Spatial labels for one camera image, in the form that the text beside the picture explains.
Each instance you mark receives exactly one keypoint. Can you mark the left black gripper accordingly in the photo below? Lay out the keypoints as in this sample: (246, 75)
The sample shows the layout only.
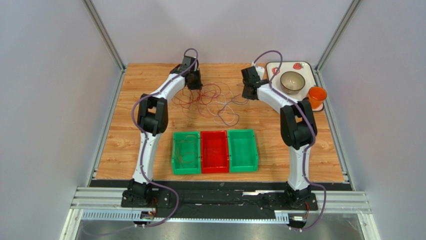
(198, 86)

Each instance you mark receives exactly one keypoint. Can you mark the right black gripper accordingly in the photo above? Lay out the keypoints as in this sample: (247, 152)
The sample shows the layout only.
(249, 90)

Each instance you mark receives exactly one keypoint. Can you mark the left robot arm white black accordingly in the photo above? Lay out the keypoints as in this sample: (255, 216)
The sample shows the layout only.
(152, 120)

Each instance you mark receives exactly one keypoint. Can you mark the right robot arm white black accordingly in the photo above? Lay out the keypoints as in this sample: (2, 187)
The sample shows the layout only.
(297, 129)

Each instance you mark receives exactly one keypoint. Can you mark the grey ceramic bowl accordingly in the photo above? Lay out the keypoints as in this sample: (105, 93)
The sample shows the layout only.
(292, 82)

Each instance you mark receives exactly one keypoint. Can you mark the strawberry pattern white tray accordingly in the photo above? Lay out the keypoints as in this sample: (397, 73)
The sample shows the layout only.
(301, 67)

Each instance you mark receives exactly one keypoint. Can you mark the orange mug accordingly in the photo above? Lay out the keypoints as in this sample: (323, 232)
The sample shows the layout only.
(316, 96)

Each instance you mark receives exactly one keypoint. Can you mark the left green plastic bin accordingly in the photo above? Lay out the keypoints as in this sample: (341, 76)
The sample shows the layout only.
(186, 153)

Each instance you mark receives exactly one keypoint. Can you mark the green plastic bin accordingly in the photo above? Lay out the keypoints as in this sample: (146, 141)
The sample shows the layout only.
(186, 153)
(243, 153)

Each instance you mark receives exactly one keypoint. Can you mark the right green plastic bin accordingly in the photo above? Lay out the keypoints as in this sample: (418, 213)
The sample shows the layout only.
(243, 153)

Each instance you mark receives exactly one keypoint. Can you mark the red plastic bin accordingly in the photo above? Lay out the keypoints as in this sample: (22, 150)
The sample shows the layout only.
(214, 152)

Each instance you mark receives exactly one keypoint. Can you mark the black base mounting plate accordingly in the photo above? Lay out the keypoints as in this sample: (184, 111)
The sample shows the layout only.
(215, 200)

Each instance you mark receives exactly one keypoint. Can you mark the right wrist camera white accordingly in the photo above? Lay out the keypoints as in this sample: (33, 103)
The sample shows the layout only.
(260, 71)

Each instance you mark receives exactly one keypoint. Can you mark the right aluminium frame post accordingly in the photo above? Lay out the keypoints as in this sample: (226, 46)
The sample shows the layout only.
(338, 33)

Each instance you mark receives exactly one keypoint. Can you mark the aluminium frame post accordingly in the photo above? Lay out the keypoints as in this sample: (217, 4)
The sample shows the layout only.
(97, 20)
(338, 33)

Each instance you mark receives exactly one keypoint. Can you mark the left aluminium frame post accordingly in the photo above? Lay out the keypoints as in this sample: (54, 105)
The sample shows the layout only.
(97, 20)

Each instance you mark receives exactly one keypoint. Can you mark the aluminium rail front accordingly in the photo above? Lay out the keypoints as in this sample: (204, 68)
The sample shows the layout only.
(103, 204)

